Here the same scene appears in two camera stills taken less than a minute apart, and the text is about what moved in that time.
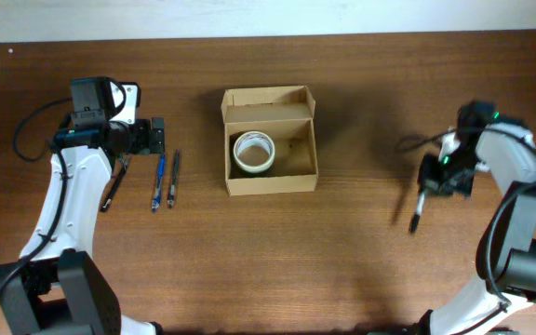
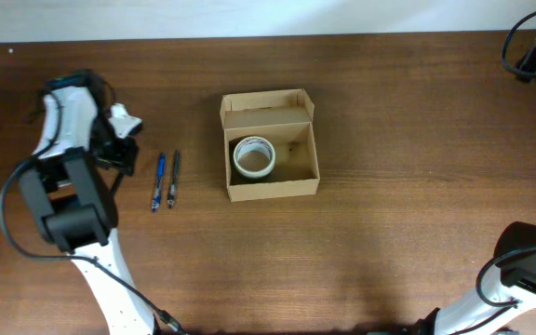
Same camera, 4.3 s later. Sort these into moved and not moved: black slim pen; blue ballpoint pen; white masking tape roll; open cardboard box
Moved: white masking tape roll
Not moved: open cardboard box; black slim pen; blue ballpoint pen
